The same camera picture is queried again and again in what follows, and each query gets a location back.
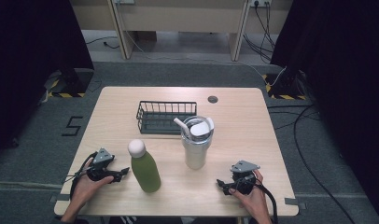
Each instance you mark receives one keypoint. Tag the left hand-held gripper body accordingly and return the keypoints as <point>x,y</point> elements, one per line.
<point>102,158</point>

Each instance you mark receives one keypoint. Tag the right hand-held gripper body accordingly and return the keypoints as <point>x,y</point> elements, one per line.
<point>243,168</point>

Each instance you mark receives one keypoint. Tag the green bottle with white cap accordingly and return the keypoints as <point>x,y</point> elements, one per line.
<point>145,172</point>

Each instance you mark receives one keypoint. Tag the person's right hand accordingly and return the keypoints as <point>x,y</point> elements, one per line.
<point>256,200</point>

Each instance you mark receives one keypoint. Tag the person's left hand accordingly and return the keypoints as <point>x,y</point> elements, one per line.
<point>85,188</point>

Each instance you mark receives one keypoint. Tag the white tumbler with straw lid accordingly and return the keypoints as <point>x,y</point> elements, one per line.
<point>195,154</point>

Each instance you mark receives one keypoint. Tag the black tape floor numeral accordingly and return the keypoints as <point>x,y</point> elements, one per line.
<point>73,126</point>

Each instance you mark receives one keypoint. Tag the person's dark striped pants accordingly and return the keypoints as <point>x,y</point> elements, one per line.
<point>141,220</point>

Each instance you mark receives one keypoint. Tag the grey tape strip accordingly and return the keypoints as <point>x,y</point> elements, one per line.
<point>295,202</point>
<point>58,198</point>

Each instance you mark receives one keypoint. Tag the stand base with hazard tape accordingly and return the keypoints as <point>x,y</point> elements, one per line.
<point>71,84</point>
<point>284,88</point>

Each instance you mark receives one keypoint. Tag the dark curtain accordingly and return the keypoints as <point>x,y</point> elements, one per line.
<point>343,62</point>
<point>25,62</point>

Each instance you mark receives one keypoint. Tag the beige background desk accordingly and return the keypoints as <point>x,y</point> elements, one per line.
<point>178,18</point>

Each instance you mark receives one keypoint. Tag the white wall power outlet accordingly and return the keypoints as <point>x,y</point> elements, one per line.
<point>260,3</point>

